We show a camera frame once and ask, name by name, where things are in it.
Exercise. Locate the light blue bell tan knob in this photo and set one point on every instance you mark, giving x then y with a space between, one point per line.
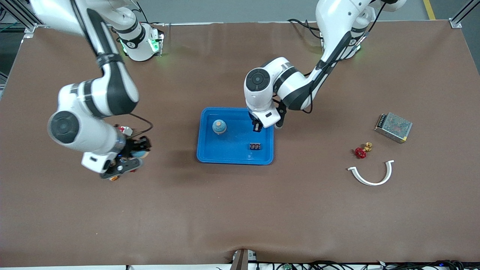
219 127

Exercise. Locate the white red circuit breaker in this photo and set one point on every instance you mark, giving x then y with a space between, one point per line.
126 131

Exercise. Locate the perforated metal power supply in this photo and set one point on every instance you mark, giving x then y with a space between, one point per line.
393 127

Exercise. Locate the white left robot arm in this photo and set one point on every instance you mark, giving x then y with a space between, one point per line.
262 101

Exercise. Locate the orange red push button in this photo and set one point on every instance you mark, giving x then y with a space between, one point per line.
113 178

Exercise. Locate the aluminium frame post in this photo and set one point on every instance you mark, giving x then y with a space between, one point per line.
464 12
20 17

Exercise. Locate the white semicircular pipe clamp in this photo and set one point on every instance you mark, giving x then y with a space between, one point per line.
373 183

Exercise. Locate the blue plastic tray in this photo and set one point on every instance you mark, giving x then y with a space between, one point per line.
232 150

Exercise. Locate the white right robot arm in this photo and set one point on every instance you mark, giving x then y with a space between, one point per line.
93 135

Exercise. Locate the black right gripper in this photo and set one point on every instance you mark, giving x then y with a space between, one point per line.
135 145

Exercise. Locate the light blue bell white knob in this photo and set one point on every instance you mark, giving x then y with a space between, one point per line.
139 154

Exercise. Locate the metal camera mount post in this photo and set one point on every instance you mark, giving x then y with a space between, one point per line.
243 262

